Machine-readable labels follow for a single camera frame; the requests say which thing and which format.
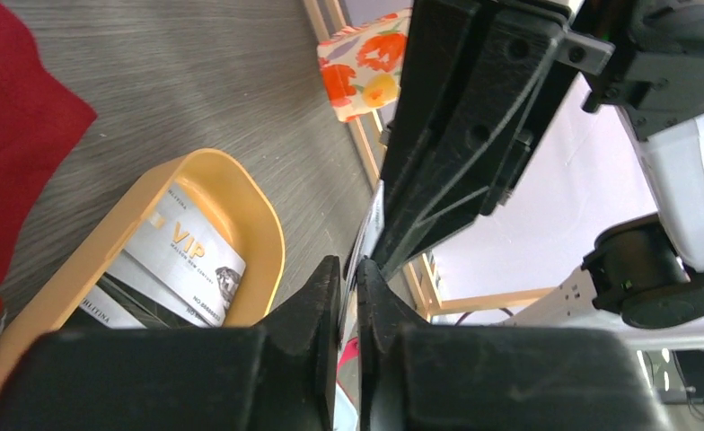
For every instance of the red card holder wallet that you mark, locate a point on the red card holder wallet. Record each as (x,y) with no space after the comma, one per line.
(346,415)

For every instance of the floral fabric bag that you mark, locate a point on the floral fabric bag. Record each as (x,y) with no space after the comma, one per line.
(361,65)

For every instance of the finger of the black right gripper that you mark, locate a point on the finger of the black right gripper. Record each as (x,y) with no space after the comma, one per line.
(447,149)

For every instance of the white VIP card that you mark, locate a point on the white VIP card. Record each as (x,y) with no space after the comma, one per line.
(181,249)

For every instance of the wooden frame rack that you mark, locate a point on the wooden frame rack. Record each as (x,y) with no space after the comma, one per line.
(388,196)

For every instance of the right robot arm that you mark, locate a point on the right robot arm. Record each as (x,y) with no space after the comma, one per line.
(481,82)

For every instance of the red cloth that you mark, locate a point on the red cloth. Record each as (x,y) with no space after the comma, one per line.
(41,121)

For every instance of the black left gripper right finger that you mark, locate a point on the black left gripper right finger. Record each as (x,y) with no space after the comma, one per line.
(418,376)

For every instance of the yellow oval tray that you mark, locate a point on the yellow oval tray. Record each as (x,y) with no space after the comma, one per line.
(227,195)

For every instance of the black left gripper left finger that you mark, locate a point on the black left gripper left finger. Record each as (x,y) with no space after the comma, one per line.
(278,374)

